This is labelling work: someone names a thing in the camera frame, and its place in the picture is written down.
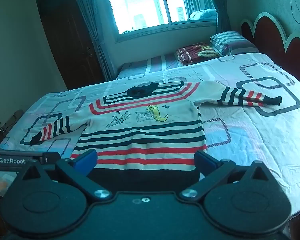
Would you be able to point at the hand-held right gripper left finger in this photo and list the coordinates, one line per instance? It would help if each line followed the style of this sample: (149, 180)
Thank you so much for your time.
(86, 161)

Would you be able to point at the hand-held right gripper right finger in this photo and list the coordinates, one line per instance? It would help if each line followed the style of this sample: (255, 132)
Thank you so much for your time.
(204, 163)

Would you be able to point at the striped knit sweater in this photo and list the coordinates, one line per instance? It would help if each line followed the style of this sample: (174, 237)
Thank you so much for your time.
(140, 135)

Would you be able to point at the bed with patterned sheet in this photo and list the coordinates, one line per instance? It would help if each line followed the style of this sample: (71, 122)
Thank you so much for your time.
(240, 155)

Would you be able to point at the wooden side table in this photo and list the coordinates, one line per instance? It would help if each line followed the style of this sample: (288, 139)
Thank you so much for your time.
(12, 120)

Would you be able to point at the bed with striped sheet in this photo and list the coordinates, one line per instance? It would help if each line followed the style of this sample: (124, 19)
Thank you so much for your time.
(140, 67)

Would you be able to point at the folded red blanket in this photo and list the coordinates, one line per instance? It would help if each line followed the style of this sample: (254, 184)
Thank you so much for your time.
(190, 53)

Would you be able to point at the dark wooden door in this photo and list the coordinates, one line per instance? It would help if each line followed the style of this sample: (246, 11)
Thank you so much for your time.
(65, 42)

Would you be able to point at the striped pillow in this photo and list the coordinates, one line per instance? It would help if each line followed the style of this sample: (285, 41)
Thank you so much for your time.
(227, 40)

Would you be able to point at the blue curtain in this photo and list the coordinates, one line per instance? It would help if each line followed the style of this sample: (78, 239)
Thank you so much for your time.
(95, 30)
(222, 5)

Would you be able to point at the red heart-shaped headboard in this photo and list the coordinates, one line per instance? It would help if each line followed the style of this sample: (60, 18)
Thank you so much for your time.
(267, 37)

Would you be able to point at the rolled blue quilt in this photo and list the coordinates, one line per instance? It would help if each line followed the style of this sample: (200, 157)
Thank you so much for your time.
(202, 14)

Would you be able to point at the window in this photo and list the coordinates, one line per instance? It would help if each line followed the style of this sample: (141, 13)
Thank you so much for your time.
(140, 7)

